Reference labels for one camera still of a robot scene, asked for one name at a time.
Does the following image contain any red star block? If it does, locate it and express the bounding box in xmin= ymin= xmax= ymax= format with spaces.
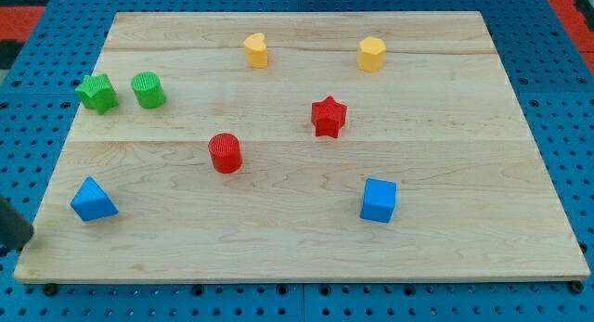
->
xmin=310 ymin=96 xmax=348 ymax=138

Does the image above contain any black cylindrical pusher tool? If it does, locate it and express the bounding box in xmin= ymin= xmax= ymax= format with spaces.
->
xmin=0 ymin=196 xmax=34 ymax=250

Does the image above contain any blue cube block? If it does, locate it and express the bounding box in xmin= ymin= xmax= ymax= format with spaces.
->
xmin=359 ymin=178 xmax=397 ymax=223

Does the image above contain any yellow hexagon block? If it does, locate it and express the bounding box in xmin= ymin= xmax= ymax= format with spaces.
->
xmin=356 ymin=36 xmax=386 ymax=72

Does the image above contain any green star block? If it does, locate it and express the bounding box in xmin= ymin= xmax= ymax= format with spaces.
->
xmin=75 ymin=74 xmax=119 ymax=115

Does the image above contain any wooden board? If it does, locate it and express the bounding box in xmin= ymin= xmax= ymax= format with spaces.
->
xmin=14 ymin=11 xmax=590 ymax=284

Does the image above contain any blue triangle block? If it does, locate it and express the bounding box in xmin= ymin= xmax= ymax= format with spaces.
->
xmin=70 ymin=177 xmax=119 ymax=222

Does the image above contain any red cylinder block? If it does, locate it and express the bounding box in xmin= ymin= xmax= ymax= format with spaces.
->
xmin=208 ymin=133 xmax=242 ymax=174

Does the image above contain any green cylinder block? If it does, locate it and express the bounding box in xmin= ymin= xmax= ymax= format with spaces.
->
xmin=131 ymin=71 xmax=166 ymax=109

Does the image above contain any yellow heart block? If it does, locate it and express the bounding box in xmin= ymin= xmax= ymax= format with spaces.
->
xmin=243 ymin=32 xmax=268 ymax=69

